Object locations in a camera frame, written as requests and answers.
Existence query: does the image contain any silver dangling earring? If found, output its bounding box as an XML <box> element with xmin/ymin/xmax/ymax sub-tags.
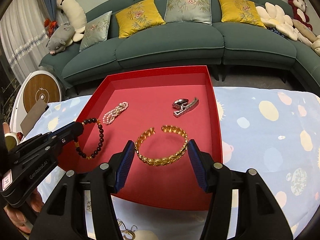
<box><xmin>86</xmin><ymin>201</ymin><xmax>92</xmax><ymax>212</ymax></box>

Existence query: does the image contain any right yellow embroidered cushion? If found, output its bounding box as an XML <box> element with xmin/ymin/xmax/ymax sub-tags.
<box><xmin>219</xmin><ymin>0</ymin><xmax>266</xmax><ymax>29</ymax></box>

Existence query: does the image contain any pearl bracelet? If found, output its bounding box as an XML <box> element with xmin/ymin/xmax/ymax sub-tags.
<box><xmin>102</xmin><ymin>101</ymin><xmax>129</xmax><ymax>126</ymax></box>

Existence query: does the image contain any red monkey plush toy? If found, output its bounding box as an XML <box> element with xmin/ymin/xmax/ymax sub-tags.
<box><xmin>288</xmin><ymin>0</ymin><xmax>313</xmax><ymax>31</ymax></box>

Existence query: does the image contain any cream knot pillow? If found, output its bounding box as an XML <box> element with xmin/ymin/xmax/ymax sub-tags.
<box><xmin>311</xmin><ymin>35</ymin><xmax>320</xmax><ymax>56</ymax></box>

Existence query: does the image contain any red jewelry tray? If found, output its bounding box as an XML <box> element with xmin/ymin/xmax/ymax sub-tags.
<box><xmin>58</xmin><ymin>66</ymin><xmax>222</xmax><ymax>211</ymax></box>

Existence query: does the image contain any white sheer curtain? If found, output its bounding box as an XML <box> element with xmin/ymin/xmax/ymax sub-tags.
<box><xmin>1</xmin><ymin>0</ymin><xmax>48</xmax><ymax>83</ymax></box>

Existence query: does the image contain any grey pig plush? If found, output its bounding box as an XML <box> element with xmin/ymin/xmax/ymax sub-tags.
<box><xmin>46</xmin><ymin>23</ymin><xmax>75</xmax><ymax>55</ymax></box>

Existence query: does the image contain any person's left hand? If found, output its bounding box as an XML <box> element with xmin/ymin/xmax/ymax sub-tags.
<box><xmin>4</xmin><ymin>188</ymin><xmax>44</xmax><ymax>235</ymax></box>

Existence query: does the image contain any orange curtain tieback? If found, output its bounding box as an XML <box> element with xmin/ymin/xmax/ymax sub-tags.
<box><xmin>44</xmin><ymin>18</ymin><xmax>57</xmax><ymax>38</ymax></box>

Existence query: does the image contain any grey-green embroidered cushion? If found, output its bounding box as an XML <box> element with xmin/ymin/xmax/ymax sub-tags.
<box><xmin>79</xmin><ymin>11</ymin><xmax>112</xmax><ymax>52</ymax></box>
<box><xmin>164</xmin><ymin>0</ymin><xmax>212</xmax><ymax>25</ymax></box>

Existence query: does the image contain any white round wooden appliance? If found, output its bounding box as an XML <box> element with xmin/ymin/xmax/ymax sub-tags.
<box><xmin>9</xmin><ymin>70</ymin><xmax>62</xmax><ymax>133</ymax></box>

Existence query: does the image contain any gold chain bangle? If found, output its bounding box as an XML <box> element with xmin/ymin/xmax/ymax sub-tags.
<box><xmin>135</xmin><ymin>125</ymin><xmax>189</xmax><ymax>166</ymax></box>

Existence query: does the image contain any left grey-green embroidered cushion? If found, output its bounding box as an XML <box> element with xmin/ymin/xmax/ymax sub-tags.
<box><xmin>79</xmin><ymin>11</ymin><xmax>112</xmax><ymax>52</ymax></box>

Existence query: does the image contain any white flower-shaped cushion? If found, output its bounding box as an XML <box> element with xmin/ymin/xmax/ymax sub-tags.
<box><xmin>256</xmin><ymin>2</ymin><xmax>298</xmax><ymax>41</ymax></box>

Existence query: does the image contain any yellow embroidered cushion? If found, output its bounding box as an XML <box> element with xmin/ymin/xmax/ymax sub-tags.
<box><xmin>116</xmin><ymin>0</ymin><xmax>165</xmax><ymax>38</ymax></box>
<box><xmin>219</xmin><ymin>0</ymin><xmax>266</xmax><ymax>29</ymax></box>

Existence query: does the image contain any brown paper bag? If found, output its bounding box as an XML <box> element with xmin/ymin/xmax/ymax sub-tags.
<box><xmin>20</xmin><ymin>99</ymin><xmax>49</xmax><ymax>137</ymax></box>

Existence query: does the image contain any blue patterned tablecloth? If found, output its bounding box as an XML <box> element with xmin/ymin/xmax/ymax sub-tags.
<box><xmin>26</xmin><ymin>87</ymin><xmax>319</xmax><ymax>239</ymax></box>

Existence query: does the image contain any centre grey-green embroidered cushion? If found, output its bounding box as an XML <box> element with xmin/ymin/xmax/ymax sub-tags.
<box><xmin>164</xmin><ymin>0</ymin><xmax>212</xmax><ymax>25</ymax></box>

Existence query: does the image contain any gold hoop earring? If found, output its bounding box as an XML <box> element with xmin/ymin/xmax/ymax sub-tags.
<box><xmin>117</xmin><ymin>218</ymin><xmax>138</xmax><ymax>240</ymax></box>

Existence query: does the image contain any long white cow plush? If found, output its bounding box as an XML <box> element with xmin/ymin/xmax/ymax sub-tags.
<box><xmin>56</xmin><ymin>0</ymin><xmax>87</xmax><ymax>42</ymax></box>

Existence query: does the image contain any green sofa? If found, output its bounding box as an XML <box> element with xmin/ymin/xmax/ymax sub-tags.
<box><xmin>40</xmin><ymin>0</ymin><xmax>319</xmax><ymax>93</ymax></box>

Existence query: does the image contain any beige potato plush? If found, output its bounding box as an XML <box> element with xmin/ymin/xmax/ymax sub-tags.
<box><xmin>292</xmin><ymin>19</ymin><xmax>317</xmax><ymax>43</ymax></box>

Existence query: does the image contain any left yellow embroidered cushion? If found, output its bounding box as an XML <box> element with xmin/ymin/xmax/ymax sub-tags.
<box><xmin>116</xmin><ymin>0</ymin><xmax>165</xmax><ymax>38</ymax></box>

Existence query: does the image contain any silver red clip brooch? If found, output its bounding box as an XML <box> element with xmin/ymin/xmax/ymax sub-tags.
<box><xmin>172</xmin><ymin>97</ymin><xmax>199</xmax><ymax>118</ymax></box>

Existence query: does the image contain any dark bead bracelet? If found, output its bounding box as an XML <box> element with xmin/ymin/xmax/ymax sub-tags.
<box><xmin>74</xmin><ymin>117</ymin><xmax>105</xmax><ymax>160</ymax></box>

